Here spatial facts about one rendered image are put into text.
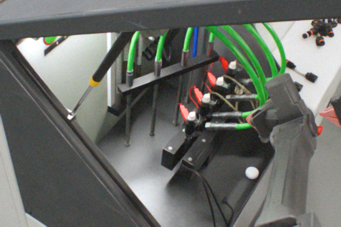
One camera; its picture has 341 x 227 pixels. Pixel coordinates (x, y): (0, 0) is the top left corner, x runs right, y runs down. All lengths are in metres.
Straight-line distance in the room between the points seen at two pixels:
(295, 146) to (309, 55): 0.93
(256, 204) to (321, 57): 0.64
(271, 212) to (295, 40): 1.19
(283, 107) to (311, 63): 0.76
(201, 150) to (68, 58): 0.46
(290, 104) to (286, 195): 0.32
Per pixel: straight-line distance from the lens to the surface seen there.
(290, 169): 0.83
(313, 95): 1.67
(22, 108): 1.10
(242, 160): 1.63
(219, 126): 1.30
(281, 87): 1.03
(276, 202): 0.75
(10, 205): 1.59
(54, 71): 1.22
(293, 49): 1.81
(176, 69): 1.47
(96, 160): 1.07
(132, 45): 1.30
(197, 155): 1.42
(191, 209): 1.50
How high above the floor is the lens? 2.11
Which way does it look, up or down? 47 degrees down
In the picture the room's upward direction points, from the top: 7 degrees clockwise
